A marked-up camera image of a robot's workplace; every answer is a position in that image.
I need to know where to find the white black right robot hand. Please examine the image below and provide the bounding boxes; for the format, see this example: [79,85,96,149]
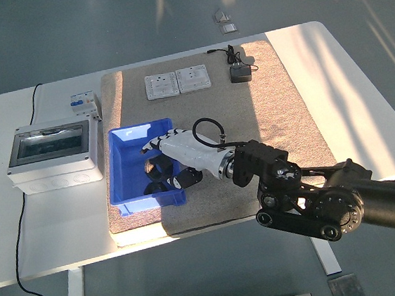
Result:
[137,122,239,194]

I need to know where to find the black hexagonal nut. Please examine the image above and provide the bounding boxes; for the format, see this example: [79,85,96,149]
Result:
[143,152,176,181]

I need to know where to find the grey electrical distribution box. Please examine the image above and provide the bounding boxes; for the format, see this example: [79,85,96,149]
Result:
[1,118,106,198]

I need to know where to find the grey-brown table mat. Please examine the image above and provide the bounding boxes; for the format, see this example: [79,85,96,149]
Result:
[91,33,344,249]

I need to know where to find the blue plastic bin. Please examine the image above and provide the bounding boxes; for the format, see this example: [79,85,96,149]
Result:
[101,116,190,218]

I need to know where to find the black power adapter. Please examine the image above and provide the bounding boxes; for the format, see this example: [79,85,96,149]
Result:
[228,65,256,85]

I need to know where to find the white circuit breaker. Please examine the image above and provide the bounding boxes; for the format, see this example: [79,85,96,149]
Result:
[68,89,104,125]

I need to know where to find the flat silver floor outlet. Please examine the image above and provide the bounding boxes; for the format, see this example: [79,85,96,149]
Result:
[218,22,240,37]

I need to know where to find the open silver floor outlet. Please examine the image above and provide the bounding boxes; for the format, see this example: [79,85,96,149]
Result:
[212,7,233,25]

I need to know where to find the square grey floor plate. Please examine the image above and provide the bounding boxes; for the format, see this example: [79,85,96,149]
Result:
[326,272,368,296]

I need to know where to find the white wall socket panel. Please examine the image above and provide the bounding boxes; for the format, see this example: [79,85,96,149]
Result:
[143,71,181,102]

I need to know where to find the black adapter cord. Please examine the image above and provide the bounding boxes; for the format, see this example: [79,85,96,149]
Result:
[205,41,260,77]

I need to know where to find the long black power cable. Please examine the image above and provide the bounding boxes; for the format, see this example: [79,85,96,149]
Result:
[0,77,119,296]

